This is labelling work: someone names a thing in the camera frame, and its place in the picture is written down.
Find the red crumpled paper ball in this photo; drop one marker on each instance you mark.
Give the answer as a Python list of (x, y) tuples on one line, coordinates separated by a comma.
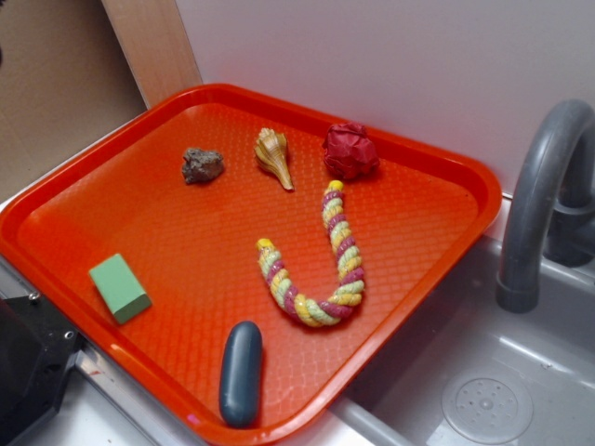
[(349, 152)]

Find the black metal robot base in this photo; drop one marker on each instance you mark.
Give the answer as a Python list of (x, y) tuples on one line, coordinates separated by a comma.
[(38, 349)]

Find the grey curved faucet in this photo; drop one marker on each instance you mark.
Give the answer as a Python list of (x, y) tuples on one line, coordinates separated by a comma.
[(552, 211)]

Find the green rectangular block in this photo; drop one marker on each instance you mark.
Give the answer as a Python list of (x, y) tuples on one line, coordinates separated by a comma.
[(120, 289)]

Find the grey brown rock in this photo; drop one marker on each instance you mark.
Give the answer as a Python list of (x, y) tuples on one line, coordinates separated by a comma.
[(201, 166)]

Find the light wooden board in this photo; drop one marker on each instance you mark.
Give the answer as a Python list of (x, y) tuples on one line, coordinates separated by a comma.
[(156, 46)]

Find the dark blue oval capsule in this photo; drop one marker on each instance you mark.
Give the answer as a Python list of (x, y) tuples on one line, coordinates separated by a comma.
[(239, 385)]

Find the orange plastic tray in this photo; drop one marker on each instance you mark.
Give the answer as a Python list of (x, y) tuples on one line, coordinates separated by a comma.
[(193, 249)]

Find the grey plastic sink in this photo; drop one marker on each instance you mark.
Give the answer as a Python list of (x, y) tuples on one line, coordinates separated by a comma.
[(463, 371)]

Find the tan spiral seashell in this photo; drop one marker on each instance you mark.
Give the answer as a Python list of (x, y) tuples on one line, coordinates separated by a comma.
[(271, 149)]

